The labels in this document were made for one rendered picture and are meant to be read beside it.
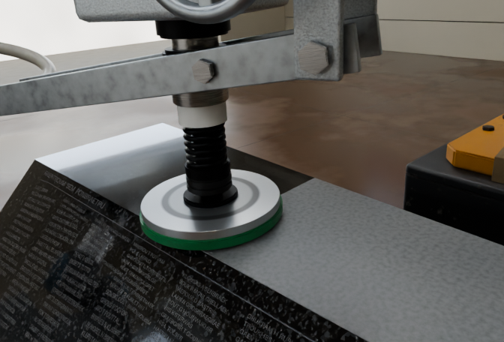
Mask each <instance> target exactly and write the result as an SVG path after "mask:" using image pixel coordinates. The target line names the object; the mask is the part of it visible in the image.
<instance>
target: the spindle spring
mask: <svg viewBox="0 0 504 342"><path fill-rule="evenodd" d="M224 125H225V122H224V123H223V124H219V125H216V126H213V127H207V128H201V129H191V128H189V127H183V128H182V130H183V132H184V135H183V137H184V139H185V141H184V145H185V146H186V147H185V149H184V150H185V152H186V153H187V154H186V159H187V163H186V164H187V165H188V166H189V167H191V168H194V169H208V168H212V167H216V166H219V165H221V164H222V163H224V162H225V161H226V160H227V156H228V155H227V147H226V145H227V141H226V140H225V139H226V134H225V127H224ZM215 131H216V132H215ZM212 132H215V133H212ZM210 133H212V134H210ZM201 134H209V135H204V136H191V135H201ZM216 138H217V139H216ZM213 139H215V140H213ZM209 140H212V141H210V142H204V141H209ZM194 142H201V143H194ZM213 146H216V147H214V148H210V147H213ZM206 148H209V149H206ZM194 149H203V150H194ZM216 152H218V153H216ZM214 153H216V154H214ZM210 154H213V155H210ZM192 155H196V156H200V155H209V156H205V157H194V156H192ZM219 158H220V159H219ZM217 159H219V160H217ZM214 160H216V161H214ZM209 161H213V162H210V163H203V162H209ZM193 162H196V163H193Z"/></svg>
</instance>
